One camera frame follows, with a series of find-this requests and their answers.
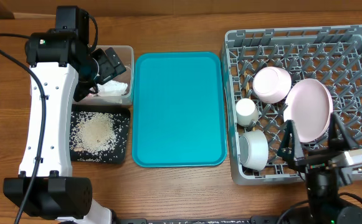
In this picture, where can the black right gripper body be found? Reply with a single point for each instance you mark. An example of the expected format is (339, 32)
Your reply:
(316, 159)

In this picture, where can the cooked white rice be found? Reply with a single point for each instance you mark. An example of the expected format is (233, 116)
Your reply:
(95, 132)

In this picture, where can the teal serving tray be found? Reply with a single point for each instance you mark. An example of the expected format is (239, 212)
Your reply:
(178, 110)

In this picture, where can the white paper cup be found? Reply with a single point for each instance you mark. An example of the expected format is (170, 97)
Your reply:
(246, 112)

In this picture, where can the white napkin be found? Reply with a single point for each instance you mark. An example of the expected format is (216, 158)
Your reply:
(112, 88)

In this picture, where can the black food waste tray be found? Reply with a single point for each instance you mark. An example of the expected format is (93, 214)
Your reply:
(121, 155)

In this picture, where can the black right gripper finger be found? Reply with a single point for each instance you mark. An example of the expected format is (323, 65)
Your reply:
(290, 148)
(339, 138)

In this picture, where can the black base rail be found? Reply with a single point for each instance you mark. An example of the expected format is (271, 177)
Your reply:
(256, 219)

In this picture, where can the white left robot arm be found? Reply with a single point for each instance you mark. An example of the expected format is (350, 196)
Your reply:
(65, 66)

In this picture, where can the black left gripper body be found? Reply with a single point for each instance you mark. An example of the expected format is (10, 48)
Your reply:
(98, 70)

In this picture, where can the grey rice bowl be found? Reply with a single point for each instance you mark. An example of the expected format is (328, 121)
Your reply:
(254, 150)

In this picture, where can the large pink plate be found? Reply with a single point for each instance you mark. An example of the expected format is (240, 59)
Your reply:
(309, 106)

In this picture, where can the grey dishwasher rack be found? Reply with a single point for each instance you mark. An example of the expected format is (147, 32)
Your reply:
(332, 55)

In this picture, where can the clear plastic waste bin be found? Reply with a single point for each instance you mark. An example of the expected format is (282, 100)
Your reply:
(126, 55)

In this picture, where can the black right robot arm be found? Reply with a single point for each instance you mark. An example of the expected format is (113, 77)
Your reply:
(325, 205)

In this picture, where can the small pink bowl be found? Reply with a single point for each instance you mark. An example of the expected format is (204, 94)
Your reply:
(272, 84)

